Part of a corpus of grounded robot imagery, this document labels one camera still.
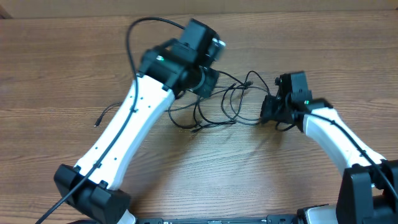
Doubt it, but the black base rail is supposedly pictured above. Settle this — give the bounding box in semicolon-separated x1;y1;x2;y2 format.
136;214;303;224

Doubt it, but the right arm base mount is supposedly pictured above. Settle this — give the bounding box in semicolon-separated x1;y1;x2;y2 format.
295;204;338;224

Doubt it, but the long black cable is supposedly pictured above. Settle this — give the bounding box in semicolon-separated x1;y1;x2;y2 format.
93;70;271;134

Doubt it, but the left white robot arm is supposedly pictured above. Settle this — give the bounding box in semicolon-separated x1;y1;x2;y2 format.
53;19;225;223

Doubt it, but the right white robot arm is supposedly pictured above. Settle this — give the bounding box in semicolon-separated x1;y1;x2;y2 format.
260;72;397;224

